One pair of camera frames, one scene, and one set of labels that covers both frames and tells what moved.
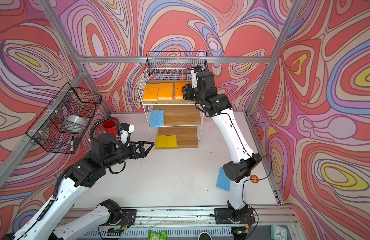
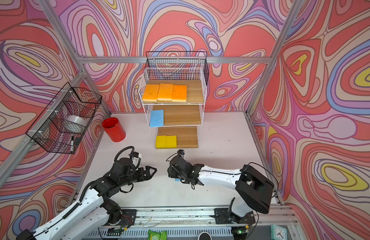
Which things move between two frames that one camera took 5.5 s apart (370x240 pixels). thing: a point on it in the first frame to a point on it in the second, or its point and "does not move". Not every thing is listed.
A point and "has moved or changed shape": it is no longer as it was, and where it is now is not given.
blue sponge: (157, 118) does not move
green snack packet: (153, 235) does not move
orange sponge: (150, 92) does not move
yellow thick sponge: (161, 142) does not move
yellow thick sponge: (171, 141) does not move
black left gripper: (142, 154) to (148, 177)
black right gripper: (187, 93) to (172, 172)
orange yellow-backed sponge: (179, 93) has moved or changed shape
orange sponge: (165, 91) does not move
